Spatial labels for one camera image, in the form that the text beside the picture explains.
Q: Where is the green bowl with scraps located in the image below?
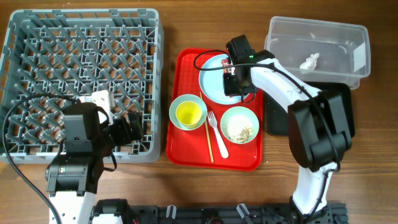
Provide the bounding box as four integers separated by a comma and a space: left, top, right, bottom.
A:
220, 106, 259, 144

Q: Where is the yellow plastic cup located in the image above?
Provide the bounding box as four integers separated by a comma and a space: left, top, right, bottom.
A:
175, 101, 202, 129

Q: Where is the white napkin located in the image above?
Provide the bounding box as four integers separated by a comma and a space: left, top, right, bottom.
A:
300, 53, 320, 70

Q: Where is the red snack wrapper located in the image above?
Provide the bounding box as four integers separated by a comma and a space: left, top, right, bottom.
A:
221, 58, 233, 75

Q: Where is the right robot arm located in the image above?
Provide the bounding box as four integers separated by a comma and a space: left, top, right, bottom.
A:
223, 35, 352, 223

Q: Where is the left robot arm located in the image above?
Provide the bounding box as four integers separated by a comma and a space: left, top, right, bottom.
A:
45, 103, 144, 223

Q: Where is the grey dishwasher rack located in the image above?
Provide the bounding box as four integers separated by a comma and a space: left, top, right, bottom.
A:
1, 8, 164, 164

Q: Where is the light blue plate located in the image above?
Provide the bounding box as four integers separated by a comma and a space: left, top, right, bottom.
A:
198, 54, 241, 105

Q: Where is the light green left bowl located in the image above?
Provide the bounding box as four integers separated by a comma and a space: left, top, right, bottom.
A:
169, 94, 208, 131

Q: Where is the white plastic fork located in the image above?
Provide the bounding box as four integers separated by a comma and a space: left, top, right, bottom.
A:
208, 111, 229, 159

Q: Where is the black plastic tray bin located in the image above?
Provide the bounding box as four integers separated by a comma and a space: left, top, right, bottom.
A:
265, 82, 356, 138

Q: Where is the wooden chopstick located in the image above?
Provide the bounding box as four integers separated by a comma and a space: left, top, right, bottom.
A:
200, 92, 214, 163

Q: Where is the red plastic tray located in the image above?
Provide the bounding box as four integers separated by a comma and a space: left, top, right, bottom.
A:
166, 48, 264, 171

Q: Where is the clear plastic bin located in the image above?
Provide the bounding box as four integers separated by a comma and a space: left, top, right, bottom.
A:
264, 16, 371, 90

